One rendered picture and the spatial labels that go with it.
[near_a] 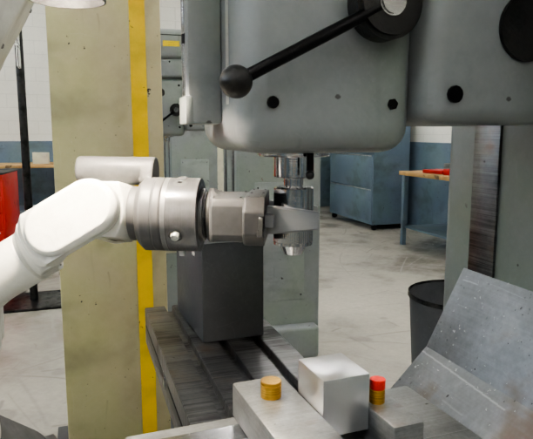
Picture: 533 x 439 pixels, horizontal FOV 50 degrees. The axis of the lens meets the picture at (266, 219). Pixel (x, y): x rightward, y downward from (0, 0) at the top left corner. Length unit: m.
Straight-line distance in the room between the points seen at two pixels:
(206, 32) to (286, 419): 0.40
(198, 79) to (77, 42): 1.77
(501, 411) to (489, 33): 0.49
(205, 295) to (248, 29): 0.60
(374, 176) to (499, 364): 7.08
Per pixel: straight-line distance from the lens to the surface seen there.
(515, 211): 0.93
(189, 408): 0.86
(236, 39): 0.59
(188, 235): 0.66
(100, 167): 0.72
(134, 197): 0.69
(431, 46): 0.63
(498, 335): 0.92
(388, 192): 8.05
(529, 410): 0.86
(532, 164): 0.90
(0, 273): 0.73
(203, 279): 1.06
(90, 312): 2.46
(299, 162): 0.66
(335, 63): 0.59
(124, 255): 2.41
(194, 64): 0.63
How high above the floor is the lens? 1.33
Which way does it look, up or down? 9 degrees down
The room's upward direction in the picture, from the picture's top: straight up
